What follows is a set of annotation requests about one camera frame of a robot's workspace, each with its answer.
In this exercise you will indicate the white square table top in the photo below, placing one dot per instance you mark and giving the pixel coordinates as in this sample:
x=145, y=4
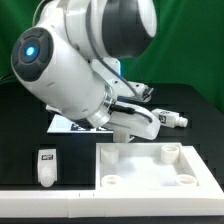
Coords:
x=148, y=167

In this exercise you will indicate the white marker sheet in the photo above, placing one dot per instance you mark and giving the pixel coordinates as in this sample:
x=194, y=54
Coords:
x=60, y=124

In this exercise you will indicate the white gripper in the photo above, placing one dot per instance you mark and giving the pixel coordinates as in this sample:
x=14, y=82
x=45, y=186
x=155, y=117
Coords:
x=134, y=120

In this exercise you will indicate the white L-shaped fence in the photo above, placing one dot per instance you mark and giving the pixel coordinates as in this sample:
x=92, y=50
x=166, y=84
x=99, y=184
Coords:
x=104, y=203

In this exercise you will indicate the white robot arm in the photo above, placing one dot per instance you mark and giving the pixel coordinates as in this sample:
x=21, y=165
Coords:
x=56, y=60

